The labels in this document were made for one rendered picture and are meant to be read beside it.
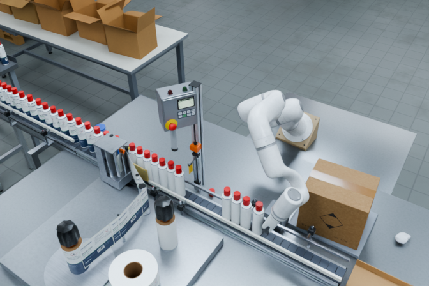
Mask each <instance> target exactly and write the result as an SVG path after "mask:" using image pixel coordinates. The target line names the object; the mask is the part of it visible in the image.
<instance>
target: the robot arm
mask: <svg viewBox="0 0 429 286"><path fill-rule="evenodd" d="M237 113H238V116H239V118H240V119H241V120H242V121H244V122H247V124H248V129H249V132H250V135H251V137H252V140H253V143H254V146H255V148H256V150H257V154H258V156H259V158H260V162H261V164H262V166H263V169H264V172H265V173H266V176H267V177H269V178H271V179H273V178H278V177H284V178H285V179H286V180H287V181H288V182H289V183H290V185H291V187H288V188H286V189H285V191H284V192H283V193H282V194H281V196H280V197H279V198H278V200H277V201H276V202H275V204H274V205H273V206H272V208H271V214H270V215H269V216H268V218H267V219H266V221H265V222H264V223H263V225H262V228H263V229H262V230H263V231H264V233H266V234H267V233H268V232H271V231H272V230H273V229H274V228H275V227H276V226H277V225H278V224H279V223H280V222H284V221H285V220H287V219H288V218H289V216H290V215H291V214H292V213H293V212H294V211H295V210H296V209H297V208H298V207H300V206H302V205H303V204H305V203H306V202H308V200H309V193H308V189H307V187H306V184H305V182H304V180H303V178H302V177H301V175H300V174H299V173H298V172H296V171H295V170H293V169H291V168H289V167H287V166H285V165H284V163H283V160H282V157H281V155H280V152H279V149H278V146H277V144H276V140H275V138H274V135H273V132H272V130H271V128H273V127H276V126H280V127H281V128H282V132H283V134H284V135H285V137H286V138H287V139H288V140H290V141H292V142H302V141H304V140H306V139H307V138H308V137H309V136H310V135H311V133H312V130H313V124H312V120H311V119H310V117H309V116H308V115H306V114H305V113H304V109H303V105H302V103H301V101H300V100H298V99H297V98H289V99H287V100H286V99H285V96H284V94H283V93H282V92H281V91H279V90H272V91H268V92H266V93H262V94H260V95H258V96H254V97H253V98H249V99H247V100H245V101H243V102H241V103H240V104H239V105H238V107H237Z"/></svg>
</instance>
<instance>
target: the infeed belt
mask: <svg viewBox="0 0 429 286"><path fill-rule="evenodd" d="M76 148H77V149H79V150H81V151H83V152H85V153H87V154H89V155H91V156H93V157H94V158H96V153H90V151H89V147H87V148H85V149H84V148H81V146H80V145H79V146H77V147H76ZM96 159H97V158H96ZM143 182H144V183H145V184H147V185H148V186H150V187H152V185H151V184H149V183H148V182H147V181H145V180H143ZM158 191H160V192H162V193H164V194H166V195H168V196H169V197H172V198H173V199H176V200H178V201H180V200H179V199H177V198H175V197H174V196H172V195H170V194H168V193H166V192H164V191H162V190H160V189H159V190H158ZM185 191H186V195H185V198H186V199H188V200H190V201H192V202H194V203H196V204H198V205H200V206H202V207H204V208H206V209H208V210H210V211H212V212H214V213H216V214H218V215H220V216H222V207H220V206H217V205H216V204H213V203H212V202H210V201H208V200H206V199H203V198H202V197H199V196H198V195H196V194H194V193H192V192H189V191H188V190H185ZM185 205H187V206H189V207H191V208H193V209H195V210H197V211H199V212H201V213H202V214H204V215H206V216H208V217H210V218H212V219H214V220H216V221H218V222H220V223H222V224H224V225H226V226H228V227H230V228H232V229H234V230H236V231H238V232H239V233H241V234H243V235H245V236H247V237H249V238H251V239H253V240H255V241H256V242H258V243H260V244H262V245H264V246H266V247H268V248H270V249H272V250H274V251H276V252H278V253H280V254H282V255H284V256H286V257H288V258H290V259H292V260H293V261H295V262H297V263H299V264H301V265H303V266H305V267H307V268H309V269H311V270H312V271H315V272H316V273H318V274H320V275H322V276H325V277H326V278H328V279H330V280H332V281H334V282H336V283H338V284H340V282H339V281H337V280H335V279H333V278H331V277H329V276H327V275H325V274H324V273H321V272H320V271H318V270H316V269H314V268H312V267H310V266H307V265H306V264H303V263H302V262H300V261H298V260H296V259H294V258H292V257H290V256H288V255H286V254H284V253H282V252H281V251H279V250H277V249H275V248H273V247H271V246H269V245H267V244H265V243H263V242H261V241H259V240H258V239H255V238H254V237H251V236H249V235H248V234H245V233H244V232H241V231H240V230H238V229H236V228H234V227H232V226H230V225H228V224H226V223H224V222H222V221H220V220H218V219H217V218H215V217H213V216H211V215H209V214H207V213H205V212H203V211H201V210H199V209H197V208H196V207H193V206H191V205H189V204H187V203H186V204H185ZM249 231H252V222H251V225H250V230H249ZM261 237H263V238H265V239H267V240H269V241H270V242H272V243H274V244H276V245H278V246H281V247H282V248H284V249H286V250H288V251H290V252H292V253H295V254H296V255H298V256H300V257H302V258H304V259H306V260H308V261H310V262H312V263H314V264H316V265H318V266H320V267H322V268H324V269H326V270H328V271H330V272H332V273H334V274H336V275H338V276H339V277H341V278H343V276H344V274H345V272H346V269H344V268H342V267H340V266H338V265H336V264H334V263H332V262H330V261H328V260H326V259H324V258H322V257H320V256H318V255H316V254H314V253H312V252H310V251H308V250H306V249H304V248H302V247H300V246H298V245H296V244H294V243H291V242H290V241H288V240H286V239H283V238H282V237H280V236H277V235H276V234H273V233H272V232H268V233H267V234H266V233H264V231H262V235H261Z"/></svg>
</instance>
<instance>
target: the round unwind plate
mask: <svg viewBox="0 0 429 286"><path fill-rule="evenodd" d="M89 239H90V238H84V239H82V241H83V243H85V242H86V241H88V240H89ZM114 259H115V255H114V252H113V251H112V248H109V249H108V250H107V251H106V252H105V253H103V254H102V255H101V256H100V257H98V258H97V259H96V260H95V261H94V262H93V263H91V264H90V268H89V269H88V271H87V272H86V273H84V274H83V275H73V274H71V273H70V269H69V267H68V264H67V262H66V259H65V257H64V254H63V251H62V249H61V248H60V249H58V251H56V252H55V253H54V254H53V256H51V258H50V259H49V261H48V262H47V265H46V267H45V272H44V282H45V285H46V286H104V285H105V284H106V283H107V282H108V281H109V267H110V265H111V263H112V262H113V261H114Z"/></svg>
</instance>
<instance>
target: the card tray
mask: <svg viewBox="0 0 429 286"><path fill-rule="evenodd" d="M346 286H413V285H411V284H409V283H407V282H405V281H403V280H401V279H399V278H396V277H394V276H392V275H390V274H388V273H386V272H384V271H382V270H380V269H377V268H376V267H373V266H371V265H369V264H367V263H365V262H363V261H361V260H359V259H357V261H356V264H355V266H354V269H353V270H352V273H351V275H350V277H349V279H348V282H347V284H346Z"/></svg>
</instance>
